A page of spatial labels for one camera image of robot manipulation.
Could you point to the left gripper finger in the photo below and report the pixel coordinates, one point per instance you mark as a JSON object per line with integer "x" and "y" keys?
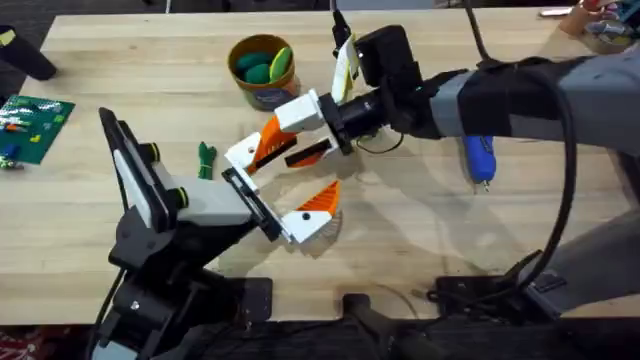
{"x": 307, "y": 225}
{"x": 242, "y": 152}

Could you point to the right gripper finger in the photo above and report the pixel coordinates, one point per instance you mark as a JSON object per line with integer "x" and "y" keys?
{"x": 300, "y": 112}
{"x": 310, "y": 156}

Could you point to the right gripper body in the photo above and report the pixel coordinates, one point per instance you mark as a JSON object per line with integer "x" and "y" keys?
{"x": 370, "y": 115}

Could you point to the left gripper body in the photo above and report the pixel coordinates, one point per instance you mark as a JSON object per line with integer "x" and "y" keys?
{"x": 210, "y": 202}

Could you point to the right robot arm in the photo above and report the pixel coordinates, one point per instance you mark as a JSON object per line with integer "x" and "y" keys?
{"x": 600, "y": 100}

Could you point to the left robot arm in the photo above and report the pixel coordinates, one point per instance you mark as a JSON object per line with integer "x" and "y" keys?
{"x": 160, "y": 315}

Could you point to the green vegetable toy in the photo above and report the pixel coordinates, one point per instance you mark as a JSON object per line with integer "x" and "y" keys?
{"x": 206, "y": 160}

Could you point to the blue electric screwdriver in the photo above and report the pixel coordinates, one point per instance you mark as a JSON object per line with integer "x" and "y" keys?
{"x": 479, "y": 160}

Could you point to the brown tub with toys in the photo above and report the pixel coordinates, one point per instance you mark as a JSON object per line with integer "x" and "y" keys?
{"x": 265, "y": 97}

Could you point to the green board with blocks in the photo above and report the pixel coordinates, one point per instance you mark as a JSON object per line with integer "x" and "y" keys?
{"x": 35, "y": 130}

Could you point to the pink flat object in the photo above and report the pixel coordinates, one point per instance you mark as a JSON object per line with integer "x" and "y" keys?
{"x": 555, "y": 12}

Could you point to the black bar with yellow label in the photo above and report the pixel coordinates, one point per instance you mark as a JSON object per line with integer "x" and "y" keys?
{"x": 30, "y": 57}

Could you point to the heap of colourful items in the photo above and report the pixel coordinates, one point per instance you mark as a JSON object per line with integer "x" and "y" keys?
{"x": 610, "y": 30}

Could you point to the black mounting rail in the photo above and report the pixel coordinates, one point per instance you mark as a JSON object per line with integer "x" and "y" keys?
{"x": 450, "y": 340}

